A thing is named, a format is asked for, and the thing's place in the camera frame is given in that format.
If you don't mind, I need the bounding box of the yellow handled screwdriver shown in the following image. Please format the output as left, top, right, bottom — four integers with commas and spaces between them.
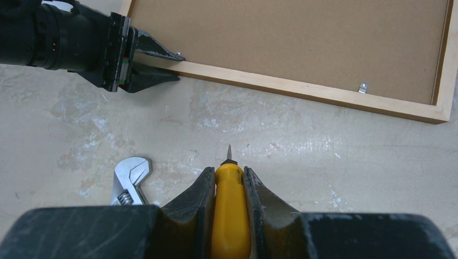
210, 146, 252, 258

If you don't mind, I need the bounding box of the wooden picture frame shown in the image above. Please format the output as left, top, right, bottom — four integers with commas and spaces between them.
120, 1, 457, 124

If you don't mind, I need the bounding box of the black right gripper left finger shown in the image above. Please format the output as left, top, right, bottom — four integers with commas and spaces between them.
1, 167, 215, 258

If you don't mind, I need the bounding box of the red handled adjustable wrench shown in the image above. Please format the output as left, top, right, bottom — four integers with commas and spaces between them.
110, 156, 152, 206

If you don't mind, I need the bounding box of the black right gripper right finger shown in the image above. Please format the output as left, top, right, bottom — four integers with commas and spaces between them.
244, 167, 455, 258

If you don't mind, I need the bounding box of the silver frame turn clip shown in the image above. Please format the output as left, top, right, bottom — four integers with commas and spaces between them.
358, 81, 369, 94

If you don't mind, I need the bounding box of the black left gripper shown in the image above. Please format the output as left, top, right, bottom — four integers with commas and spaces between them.
1, 1, 185, 93

